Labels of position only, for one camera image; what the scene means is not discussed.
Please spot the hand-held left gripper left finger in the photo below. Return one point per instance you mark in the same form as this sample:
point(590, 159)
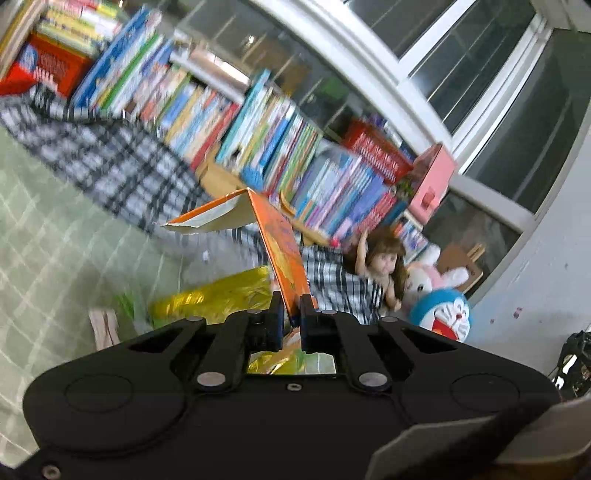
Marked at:
point(276, 323)

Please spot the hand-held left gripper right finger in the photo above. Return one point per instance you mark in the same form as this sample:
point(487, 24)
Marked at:
point(306, 323)

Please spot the gold foil bag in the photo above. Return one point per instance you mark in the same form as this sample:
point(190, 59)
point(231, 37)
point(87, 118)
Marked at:
point(217, 295)

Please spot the orange book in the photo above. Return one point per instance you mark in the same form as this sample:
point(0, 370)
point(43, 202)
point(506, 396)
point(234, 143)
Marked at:
point(281, 249)

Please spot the brown-haired doll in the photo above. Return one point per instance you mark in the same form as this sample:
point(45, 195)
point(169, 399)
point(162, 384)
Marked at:
point(383, 263)

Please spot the pink and white bunny plush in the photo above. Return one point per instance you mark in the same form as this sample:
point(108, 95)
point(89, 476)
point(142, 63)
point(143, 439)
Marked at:
point(425, 277)

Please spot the blue cat plush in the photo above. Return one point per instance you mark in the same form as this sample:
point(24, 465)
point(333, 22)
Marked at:
point(443, 314)

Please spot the brown cardboard box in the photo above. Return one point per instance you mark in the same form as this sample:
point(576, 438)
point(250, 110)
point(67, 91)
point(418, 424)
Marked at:
point(464, 263)

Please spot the grey flat sheet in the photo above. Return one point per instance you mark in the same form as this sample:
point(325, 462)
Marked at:
point(443, 443)

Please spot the light wooden piece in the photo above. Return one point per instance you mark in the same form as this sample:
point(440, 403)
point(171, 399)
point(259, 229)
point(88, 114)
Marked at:
point(105, 325)

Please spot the red box with white print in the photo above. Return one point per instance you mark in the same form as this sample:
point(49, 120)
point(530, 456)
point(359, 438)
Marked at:
point(376, 152)

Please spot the row of colourful books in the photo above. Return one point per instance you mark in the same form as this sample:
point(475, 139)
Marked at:
point(277, 138)

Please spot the pink box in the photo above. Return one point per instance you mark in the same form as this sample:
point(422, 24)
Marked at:
point(431, 180)

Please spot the black and white plaid blanket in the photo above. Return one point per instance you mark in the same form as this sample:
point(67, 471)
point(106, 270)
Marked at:
point(120, 157)

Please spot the green checked bed sheet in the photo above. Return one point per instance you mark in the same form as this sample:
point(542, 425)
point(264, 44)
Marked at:
point(41, 258)

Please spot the red box with blue circle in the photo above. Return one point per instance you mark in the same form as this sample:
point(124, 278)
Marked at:
point(44, 69)

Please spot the stack of flat books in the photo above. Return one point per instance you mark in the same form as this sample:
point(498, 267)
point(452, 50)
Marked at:
point(78, 21)

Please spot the row of pale-spined books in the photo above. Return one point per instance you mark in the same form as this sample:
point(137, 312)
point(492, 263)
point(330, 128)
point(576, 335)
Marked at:
point(18, 32)

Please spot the white window frame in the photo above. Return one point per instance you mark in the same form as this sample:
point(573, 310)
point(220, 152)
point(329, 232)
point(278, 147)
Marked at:
point(369, 50)

